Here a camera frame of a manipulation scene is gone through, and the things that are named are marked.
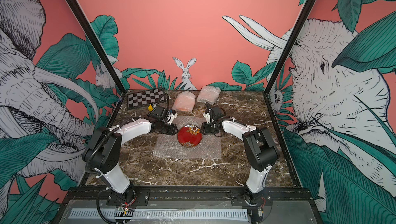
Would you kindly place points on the black right frame post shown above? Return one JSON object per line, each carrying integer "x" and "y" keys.
{"x": 305, "y": 11}

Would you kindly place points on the black frame post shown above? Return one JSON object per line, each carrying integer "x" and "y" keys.
{"x": 93, "y": 38}
{"x": 305, "y": 11}

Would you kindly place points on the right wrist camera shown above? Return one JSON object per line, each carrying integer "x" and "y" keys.
{"x": 207, "y": 117}

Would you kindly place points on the white slotted cable duct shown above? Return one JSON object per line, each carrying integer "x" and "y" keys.
{"x": 143, "y": 214}

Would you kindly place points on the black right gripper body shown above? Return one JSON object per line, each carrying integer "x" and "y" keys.
{"x": 211, "y": 128}

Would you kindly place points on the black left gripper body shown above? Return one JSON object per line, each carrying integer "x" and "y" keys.
{"x": 167, "y": 128}

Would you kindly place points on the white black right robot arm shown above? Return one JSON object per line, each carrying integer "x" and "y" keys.
{"x": 260, "y": 148}

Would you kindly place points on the black left frame post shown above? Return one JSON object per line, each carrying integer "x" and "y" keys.
{"x": 93, "y": 38}

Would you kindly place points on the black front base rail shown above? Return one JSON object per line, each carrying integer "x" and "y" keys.
{"x": 143, "y": 195}

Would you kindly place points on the black white chessboard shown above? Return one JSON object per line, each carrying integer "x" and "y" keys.
{"x": 145, "y": 98}

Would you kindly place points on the red floral dinner plate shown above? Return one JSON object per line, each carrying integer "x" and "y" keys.
{"x": 189, "y": 135}

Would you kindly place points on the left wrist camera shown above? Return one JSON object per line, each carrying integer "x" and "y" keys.
{"x": 171, "y": 115}

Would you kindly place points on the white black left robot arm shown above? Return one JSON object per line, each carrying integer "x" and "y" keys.
{"x": 102, "y": 154}

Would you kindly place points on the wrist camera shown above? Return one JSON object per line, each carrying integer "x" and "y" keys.
{"x": 207, "y": 117}
{"x": 171, "y": 115}

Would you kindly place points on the right bubble wrapped plate bundle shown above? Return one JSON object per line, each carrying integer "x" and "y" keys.
{"x": 209, "y": 94}

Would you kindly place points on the left pink bubble wrapped bundle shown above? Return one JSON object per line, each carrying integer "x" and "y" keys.
{"x": 185, "y": 101}

